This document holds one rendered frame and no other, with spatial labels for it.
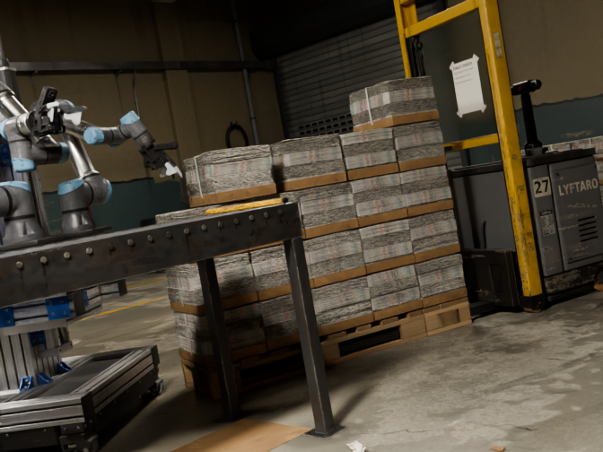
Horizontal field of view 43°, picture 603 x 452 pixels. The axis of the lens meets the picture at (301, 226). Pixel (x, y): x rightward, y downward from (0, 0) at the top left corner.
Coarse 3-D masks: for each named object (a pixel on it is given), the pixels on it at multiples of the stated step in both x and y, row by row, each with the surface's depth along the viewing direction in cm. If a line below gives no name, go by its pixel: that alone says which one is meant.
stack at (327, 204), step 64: (320, 192) 356; (384, 192) 373; (256, 256) 340; (320, 256) 354; (384, 256) 371; (192, 320) 336; (256, 320) 339; (320, 320) 355; (384, 320) 369; (192, 384) 360; (256, 384) 338
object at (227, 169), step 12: (204, 156) 336; (216, 156) 330; (228, 156) 332; (240, 156) 335; (252, 156) 337; (264, 156) 340; (204, 168) 338; (216, 168) 331; (228, 168) 333; (240, 168) 335; (252, 168) 338; (264, 168) 340; (204, 180) 340; (216, 180) 330; (228, 180) 333; (240, 180) 335; (252, 180) 338; (264, 180) 340; (204, 192) 343; (216, 192) 330
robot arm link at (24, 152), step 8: (16, 144) 261; (24, 144) 262; (32, 144) 267; (40, 144) 270; (16, 152) 262; (24, 152) 262; (32, 152) 264; (40, 152) 267; (16, 160) 262; (24, 160) 262; (32, 160) 264; (40, 160) 268; (16, 168) 262; (24, 168) 262; (32, 168) 264
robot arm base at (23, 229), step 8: (16, 216) 286; (24, 216) 288; (32, 216) 291; (8, 224) 287; (16, 224) 286; (24, 224) 287; (32, 224) 289; (8, 232) 286; (16, 232) 286; (24, 232) 286; (32, 232) 288; (40, 232) 291; (8, 240) 286; (16, 240) 285; (24, 240) 286
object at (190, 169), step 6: (186, 162) 359; (192, 162) 351; (186, 168) 360; (192, 168) 353; (186, 174) 361; (192, 174) 357; (192, 180) 356; (192, 186) 355; (192, 192) 356; (198, 192) 349
